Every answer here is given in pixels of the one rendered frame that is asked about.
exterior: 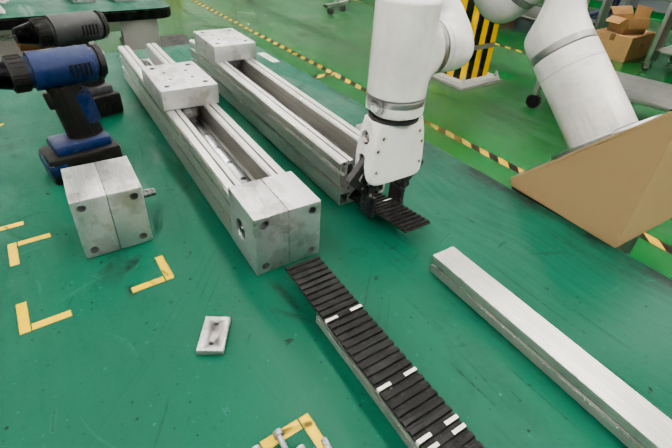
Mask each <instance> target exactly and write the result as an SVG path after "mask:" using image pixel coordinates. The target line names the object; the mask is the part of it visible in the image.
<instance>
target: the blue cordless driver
mask: <svg viewBox="0 0 672 448"><path fill-rule="evenodd" d="M106 75H108V66H107V62H106V59H105V56H104V54H103V52H102V50H101V48H100V47H97V46H96V45H95V44H90V45H89V48H88V46H87V45H86V44H81V45H74V46H66V47H58V48H50V49H43V50H35V51H27V52H23V56H19V54H12V55H4V56H2V58H1V61H0V89H1V90H14V92H16V93H17V94H19V93H25V92H30V91H32V89H33V88H36V90H37V91H42V90H46V91H45V92H43V93H42V96H43V98H44V100H45V102H46V104H47V105H48V107H49V109H50V110H54V109H55V111H56V113H57V115H58V117H59V119H60V122H61V124H62V126H63V128H64V130H65V132H66V133H62V134H57V135H53V136H49V137H47V139H46V141H47V144H48V145H46V146H42V147H40V149H39V152H38V154H39V157H40V160H41V162H42V163H43V165H44V166H45V169H46V171H47V172H48V174H49V175H50V177H51V178H52V180H53V181H54V183H55V184H56V185H64V183H63V179H62V175H61V170H60V169H63V168H68V167H73V166H78V165H83V164H88V163H93V162H94V163H95V162H98V161H103V160H108V159H113V158H118V157H123V154H122V150H121V146H120V145H119V143H118V142H117V141H116V140H115V139H114V138H113V137H112V136H111V135H110V134H109V133H108V132H106V131H105V130H104V129H103V127H102V125H101V123H100V121H99V119H100V118H101V115H100V113H99V110H98V108H97V106H96V104H95V101H94V99H93V97H92V95H91V93H90V90H89V88H88V87H85V86H82V85H81V84H82V83H87V82H93V81H97V80H98V77H99V78H100V79H105V78H106Z"/></svg>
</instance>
